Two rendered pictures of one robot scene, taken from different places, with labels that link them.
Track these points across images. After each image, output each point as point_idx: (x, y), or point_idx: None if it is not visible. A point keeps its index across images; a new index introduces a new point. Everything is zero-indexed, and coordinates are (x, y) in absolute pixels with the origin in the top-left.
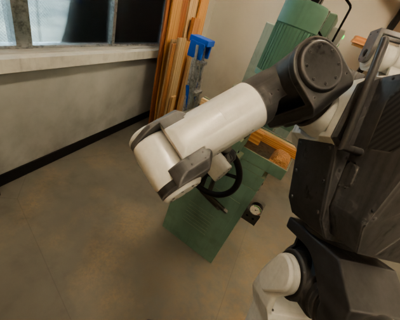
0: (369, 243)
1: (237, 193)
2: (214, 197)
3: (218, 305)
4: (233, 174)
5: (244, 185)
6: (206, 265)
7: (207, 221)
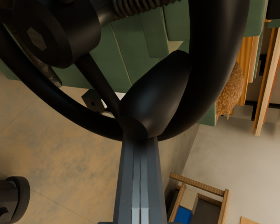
0: None
1: (100, 66)
2: (30, 90)
3: None
4: (123, 36)
5: (125, 69)
6: None
7: (18, 43)
